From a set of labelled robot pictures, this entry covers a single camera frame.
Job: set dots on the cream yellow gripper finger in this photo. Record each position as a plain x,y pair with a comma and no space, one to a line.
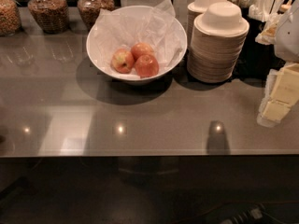
285,93

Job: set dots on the right glass jar of cereal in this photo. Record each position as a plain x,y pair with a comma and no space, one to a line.
89,10

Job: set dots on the white bowl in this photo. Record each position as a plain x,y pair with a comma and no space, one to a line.
106,66

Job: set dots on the white packets in caddy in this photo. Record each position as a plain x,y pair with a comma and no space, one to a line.
265,11

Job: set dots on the white tissue paper liner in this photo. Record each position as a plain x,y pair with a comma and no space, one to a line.
140,28

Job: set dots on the front stack of paper bowls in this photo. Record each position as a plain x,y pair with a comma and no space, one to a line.
218,36

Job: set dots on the stack of paper bowls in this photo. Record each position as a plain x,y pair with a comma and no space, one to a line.
218,36
195,8

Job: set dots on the back stack of paper bowls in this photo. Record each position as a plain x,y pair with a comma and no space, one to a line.
195,8

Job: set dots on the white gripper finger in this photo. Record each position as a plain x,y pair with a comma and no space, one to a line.
269,85

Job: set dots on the middle glass jar of cereal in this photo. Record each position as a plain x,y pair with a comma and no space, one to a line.
51,15

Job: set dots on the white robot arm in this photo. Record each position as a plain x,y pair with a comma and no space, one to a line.
286,45

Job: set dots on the left glass jar of cereal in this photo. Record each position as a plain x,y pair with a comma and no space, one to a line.
10,19

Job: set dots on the black condiment caddy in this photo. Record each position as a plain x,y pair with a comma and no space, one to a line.
255,60

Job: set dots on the glass jar of cereal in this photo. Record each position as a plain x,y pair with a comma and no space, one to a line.
10,19
51,15
89,10

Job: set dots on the left red yellow apple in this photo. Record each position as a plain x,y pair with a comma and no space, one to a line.
123,61

